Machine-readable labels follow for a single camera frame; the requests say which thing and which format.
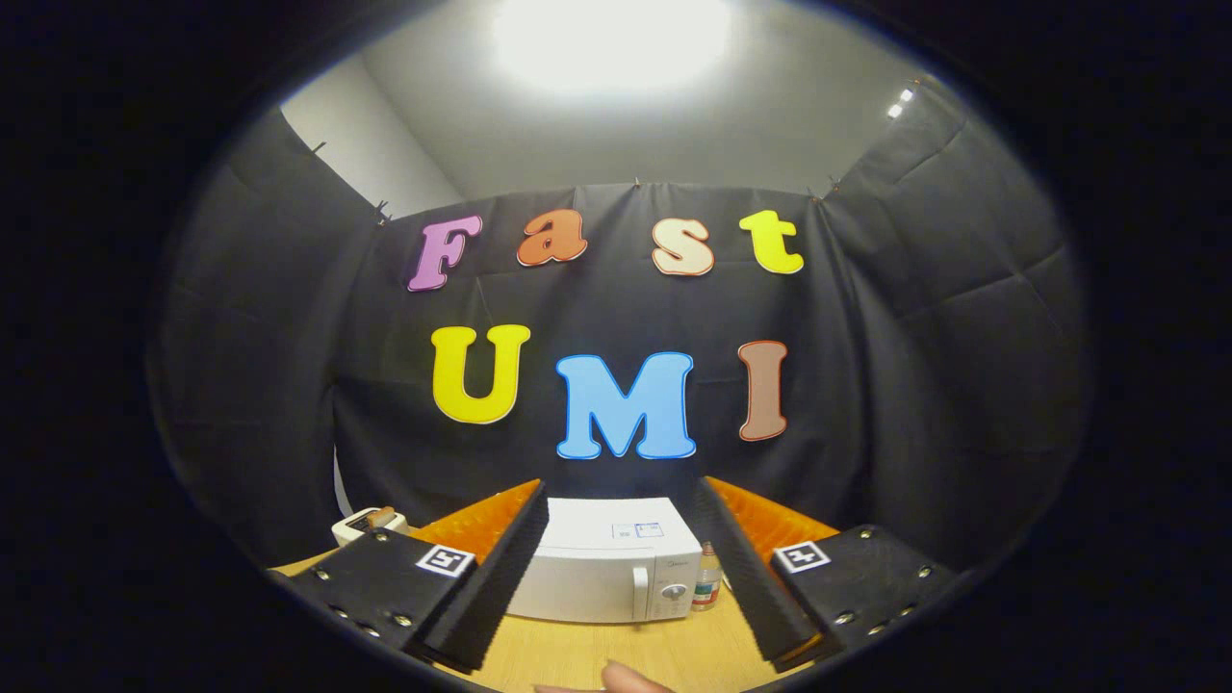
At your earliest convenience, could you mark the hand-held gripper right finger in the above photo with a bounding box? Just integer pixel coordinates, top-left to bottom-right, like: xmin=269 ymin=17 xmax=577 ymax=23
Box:
xmin=691 ymin=475 xmax=963 ymax=675

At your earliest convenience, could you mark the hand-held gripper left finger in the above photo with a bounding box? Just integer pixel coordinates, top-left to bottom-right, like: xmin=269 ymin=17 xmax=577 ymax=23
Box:
xmin=279 ymin=478 xmax=550 ymax=675

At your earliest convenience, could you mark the white microwave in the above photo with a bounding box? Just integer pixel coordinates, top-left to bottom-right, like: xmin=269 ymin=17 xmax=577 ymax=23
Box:
xmin=507 ymin=497 xmax=704 ymax=625

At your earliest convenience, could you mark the clear water bottle red label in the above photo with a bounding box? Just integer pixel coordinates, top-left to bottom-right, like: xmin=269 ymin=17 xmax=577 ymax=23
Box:
xmin=693 ymin=542 xmax=723 ymax=612

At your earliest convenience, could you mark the white toaster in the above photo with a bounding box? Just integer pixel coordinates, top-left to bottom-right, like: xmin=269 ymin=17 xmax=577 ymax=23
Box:
xmin=332 ymin=508 xmax=410 ymax=548

